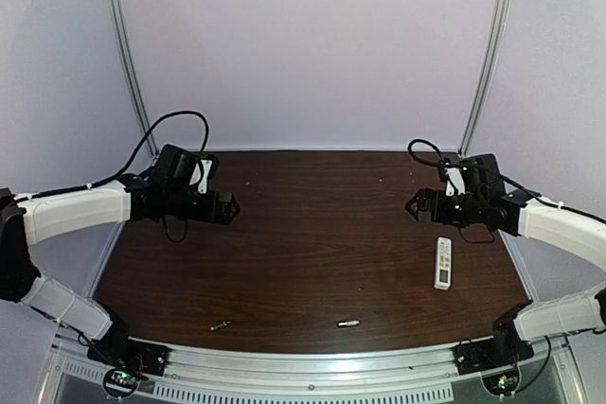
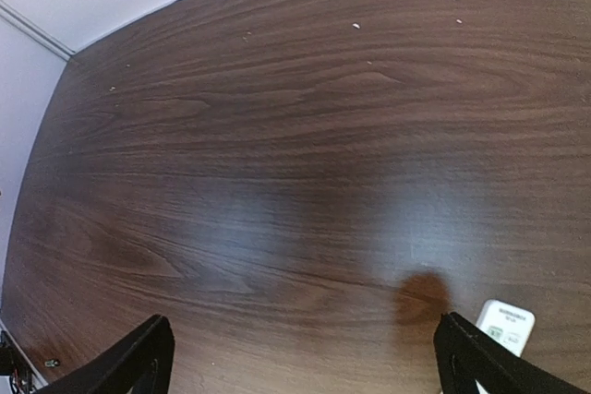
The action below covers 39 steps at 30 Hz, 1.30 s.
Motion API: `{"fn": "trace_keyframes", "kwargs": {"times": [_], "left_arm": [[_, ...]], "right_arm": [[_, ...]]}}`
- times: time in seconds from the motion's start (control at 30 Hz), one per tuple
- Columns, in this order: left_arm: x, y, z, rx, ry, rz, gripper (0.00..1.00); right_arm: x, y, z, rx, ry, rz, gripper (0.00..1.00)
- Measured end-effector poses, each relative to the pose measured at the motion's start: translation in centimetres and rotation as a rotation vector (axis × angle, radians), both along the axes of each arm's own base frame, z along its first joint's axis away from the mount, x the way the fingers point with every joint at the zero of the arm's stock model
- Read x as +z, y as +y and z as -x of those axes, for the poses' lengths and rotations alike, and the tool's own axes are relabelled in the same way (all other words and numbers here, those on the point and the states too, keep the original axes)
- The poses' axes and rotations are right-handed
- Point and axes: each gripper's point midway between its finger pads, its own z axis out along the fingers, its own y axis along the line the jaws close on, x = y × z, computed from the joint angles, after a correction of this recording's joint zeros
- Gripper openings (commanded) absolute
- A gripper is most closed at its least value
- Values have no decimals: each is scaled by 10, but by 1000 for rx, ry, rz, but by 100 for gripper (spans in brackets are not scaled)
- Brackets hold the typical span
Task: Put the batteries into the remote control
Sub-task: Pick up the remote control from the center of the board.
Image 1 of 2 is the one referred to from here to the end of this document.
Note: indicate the aluminium frame post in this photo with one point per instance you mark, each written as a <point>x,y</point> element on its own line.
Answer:
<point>497,28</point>
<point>127,64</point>

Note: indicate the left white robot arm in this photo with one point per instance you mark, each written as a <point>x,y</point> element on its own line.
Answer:
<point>27,220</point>

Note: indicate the circuit board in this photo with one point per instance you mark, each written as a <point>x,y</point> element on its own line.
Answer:
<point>502,383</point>
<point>119,384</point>

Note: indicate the right aluminium frame post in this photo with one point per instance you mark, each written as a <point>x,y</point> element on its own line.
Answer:
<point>497,28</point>

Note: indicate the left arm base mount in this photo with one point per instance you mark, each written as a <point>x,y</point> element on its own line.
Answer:
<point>116,348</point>

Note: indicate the green AAA battery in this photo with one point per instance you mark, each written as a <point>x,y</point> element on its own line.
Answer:
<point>219,326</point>

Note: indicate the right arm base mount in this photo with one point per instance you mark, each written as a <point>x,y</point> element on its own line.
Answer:
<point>502,349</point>

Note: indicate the left aluminium frame post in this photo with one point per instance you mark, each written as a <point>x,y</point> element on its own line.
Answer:
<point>127,64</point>

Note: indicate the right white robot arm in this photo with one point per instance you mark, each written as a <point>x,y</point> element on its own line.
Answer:
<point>521,215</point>

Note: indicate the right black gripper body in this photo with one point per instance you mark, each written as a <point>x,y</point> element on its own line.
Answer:
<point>427,206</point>

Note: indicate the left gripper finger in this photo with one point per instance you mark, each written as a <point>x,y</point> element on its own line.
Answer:
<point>227,199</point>
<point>229,213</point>

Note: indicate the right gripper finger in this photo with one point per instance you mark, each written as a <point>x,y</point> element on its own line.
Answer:
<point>416,210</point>
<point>420,198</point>

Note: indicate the right circuit board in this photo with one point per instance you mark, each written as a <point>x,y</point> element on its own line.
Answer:
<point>502,383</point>

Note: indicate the front aluminium rail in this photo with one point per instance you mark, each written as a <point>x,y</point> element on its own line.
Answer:
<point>419,375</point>

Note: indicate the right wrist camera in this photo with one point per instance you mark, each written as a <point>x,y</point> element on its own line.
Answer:
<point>478,174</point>

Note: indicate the left circuit board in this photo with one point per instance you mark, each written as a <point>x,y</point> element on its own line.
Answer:
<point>119,384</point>

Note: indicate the white remote control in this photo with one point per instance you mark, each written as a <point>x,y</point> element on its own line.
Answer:
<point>443,268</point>

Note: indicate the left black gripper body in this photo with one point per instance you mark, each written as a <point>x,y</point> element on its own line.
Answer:
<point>218,208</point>

